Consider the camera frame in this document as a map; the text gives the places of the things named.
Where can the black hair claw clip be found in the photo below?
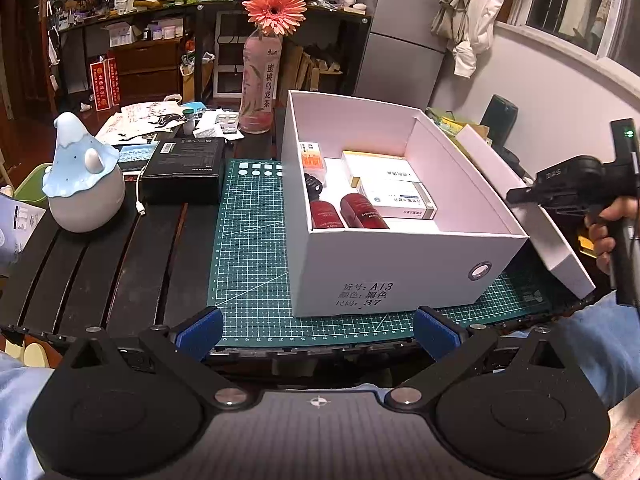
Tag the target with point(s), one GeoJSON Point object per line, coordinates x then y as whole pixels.
{"type": "Point", "coordinates": [314, 186]}

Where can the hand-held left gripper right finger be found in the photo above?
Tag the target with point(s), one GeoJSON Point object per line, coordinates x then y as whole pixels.
{"type": "Point", "coordinates": [435, 335]}

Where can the yellow packet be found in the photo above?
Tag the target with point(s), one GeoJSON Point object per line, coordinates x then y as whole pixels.
{"type": "Point", "coordinates": [585, 245]}

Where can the red sign boards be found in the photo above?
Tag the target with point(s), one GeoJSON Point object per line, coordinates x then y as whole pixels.
{"type": "Point", "coordinates": [105, 87]}

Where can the orange gerbera flower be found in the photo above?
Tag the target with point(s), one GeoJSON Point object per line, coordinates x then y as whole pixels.
{"type": "Point", "coordinates": [275, 7]}

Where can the teal paper card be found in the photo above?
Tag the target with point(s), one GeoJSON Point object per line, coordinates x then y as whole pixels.
{"type": "Point", "coordinates": [194, 106]}

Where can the orange and white medicine box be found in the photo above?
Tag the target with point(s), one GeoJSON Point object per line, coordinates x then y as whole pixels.
{"type": "Point", "coordinates": [311, 157]}

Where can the person's leg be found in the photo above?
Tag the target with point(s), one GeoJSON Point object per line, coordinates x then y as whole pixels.
{"type": "Point", "coordinates": [600, 350]}
{"type": "Point", "coordinates": [20, 410]}

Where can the blue mountain-shaped white lamp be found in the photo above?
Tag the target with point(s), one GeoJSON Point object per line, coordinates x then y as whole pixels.
{"type": "Point", "coordinates": [85, 200]}

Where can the window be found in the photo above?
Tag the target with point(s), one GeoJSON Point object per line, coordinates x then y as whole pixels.
{"type": "Point", "coordinates": [575, 0]}

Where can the white medicine box blue logo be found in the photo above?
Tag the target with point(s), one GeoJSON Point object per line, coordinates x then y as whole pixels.
{"type": "Point", "coordinates": [400, 197]}

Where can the small dark-capped bottle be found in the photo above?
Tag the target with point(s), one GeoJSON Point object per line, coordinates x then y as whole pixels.
{"type": "Point", "coordinates": [188, 122]}

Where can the black-and-white patterned paper slip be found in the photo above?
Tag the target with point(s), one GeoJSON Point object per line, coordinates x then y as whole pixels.
{"type": "Point", "coordinates": [206, 130]}

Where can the person's left leg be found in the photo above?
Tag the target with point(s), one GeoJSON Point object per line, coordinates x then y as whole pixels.
{"type": "Point", "coordinates": [20, 410]}

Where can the black product box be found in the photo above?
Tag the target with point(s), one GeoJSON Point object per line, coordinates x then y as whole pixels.
{"type": "Point", "coordinates": [182, 170]}

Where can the flat cardboard boxes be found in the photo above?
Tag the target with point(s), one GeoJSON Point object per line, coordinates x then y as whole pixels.
{"type": "Point", "coordinates": [310, 70]}

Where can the green cutting mat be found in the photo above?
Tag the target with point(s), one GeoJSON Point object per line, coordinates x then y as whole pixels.
{"type": "Point", "coordinates": [250, 260]}

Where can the green plastic tray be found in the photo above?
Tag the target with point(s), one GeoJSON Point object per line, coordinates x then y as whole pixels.
{"type": "Point", "coordinates": [30, 185]}

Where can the pink tea bottle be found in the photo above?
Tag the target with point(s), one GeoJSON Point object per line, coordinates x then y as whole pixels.
{"type": "Point", "coordinates": [257, 95]}

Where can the blue picture postcard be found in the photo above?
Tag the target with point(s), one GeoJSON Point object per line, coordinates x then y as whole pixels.
{"type": "Point", "coordinates": [135, 152]}

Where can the beige hanging jacket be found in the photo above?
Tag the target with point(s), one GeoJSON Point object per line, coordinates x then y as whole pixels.
{"type": "Point", "coordinates": [450, 5]}

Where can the silver refrigerator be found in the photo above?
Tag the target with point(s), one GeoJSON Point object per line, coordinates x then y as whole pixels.
{"type": "Point", "coordinates": [400, 60]}

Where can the open white carton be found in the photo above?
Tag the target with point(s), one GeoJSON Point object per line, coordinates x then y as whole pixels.
{"type": "Point", "coordinates": [125, 35]}

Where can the white hanging shirt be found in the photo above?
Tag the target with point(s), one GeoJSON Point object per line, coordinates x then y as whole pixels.
{"type": "Point", "coordinates": [470, 55]}

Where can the white medicine box yellow strip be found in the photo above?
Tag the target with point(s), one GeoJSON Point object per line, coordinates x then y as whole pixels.
{"type": "Point", "coordinates": [385, 167]}

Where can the brown wooden door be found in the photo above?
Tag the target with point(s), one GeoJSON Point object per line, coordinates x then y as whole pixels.
{"type": "Point", "coordinates": [25, 35]}

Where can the brown wooden drawer cabinet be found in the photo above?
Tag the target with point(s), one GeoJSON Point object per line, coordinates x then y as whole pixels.
{"type": "Point", "coordinates": [145, 70]}

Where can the dark green cylinder appliance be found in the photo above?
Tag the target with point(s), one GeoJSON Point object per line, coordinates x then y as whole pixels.
{"type": "Point", "coordinates": [500, 120]}

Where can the pale printed blanket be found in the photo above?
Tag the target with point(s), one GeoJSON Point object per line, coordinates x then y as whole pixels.
{"type": "Point", "coordinates": [625, 440]}

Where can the person's right hand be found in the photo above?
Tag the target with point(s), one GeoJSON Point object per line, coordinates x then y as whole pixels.
{"type": "Point", "coordinates": [602, 240]}

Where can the white cardboard shoe box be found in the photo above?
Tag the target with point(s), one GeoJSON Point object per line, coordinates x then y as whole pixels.
{"type": "Point", "coordinates": [400, 260]}

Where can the dark red cosmetic bottle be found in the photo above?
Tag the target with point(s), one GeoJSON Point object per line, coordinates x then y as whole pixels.
{"type": "Point", "coordinates": [362, 210]}
{"type": "Point", "coordinates": [327, 216]}

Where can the silver pill blister packs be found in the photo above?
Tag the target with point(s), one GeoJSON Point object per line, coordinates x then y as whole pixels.
{"type": "Point", "coordinates": [227, 122]}

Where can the white cardboard box lid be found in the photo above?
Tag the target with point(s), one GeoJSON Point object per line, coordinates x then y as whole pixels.
{"type": "Point", "coordinates": [562, 260]}

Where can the black computer desk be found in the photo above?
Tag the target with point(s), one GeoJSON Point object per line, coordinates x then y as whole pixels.
{"type": "Point", "coordinates": [210, 6]}

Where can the yellow panda tissue box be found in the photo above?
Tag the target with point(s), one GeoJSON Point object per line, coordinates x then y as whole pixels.
{"type": "Point", "coordinates": [452, 125]}

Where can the horse painting paper prints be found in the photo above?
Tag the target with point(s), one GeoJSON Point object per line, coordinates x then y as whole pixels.
{"type": "Point", "coordinates": [135, 120]}

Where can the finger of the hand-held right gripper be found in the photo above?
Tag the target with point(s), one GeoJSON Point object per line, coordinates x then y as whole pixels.
{"type": "Point", "coordinates": [522, 196]}

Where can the black slatted desktop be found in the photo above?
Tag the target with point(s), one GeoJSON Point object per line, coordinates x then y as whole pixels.
{"type": "Point", "coordinates": [100, 270]}

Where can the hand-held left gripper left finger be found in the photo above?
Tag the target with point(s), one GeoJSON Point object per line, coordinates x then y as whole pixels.
{"type": "Point", "coordinates": [200, 335]}

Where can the person's right leg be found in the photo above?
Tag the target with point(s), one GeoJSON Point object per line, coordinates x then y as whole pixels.
{"type": "Point", "coordinates": [600, 350]}

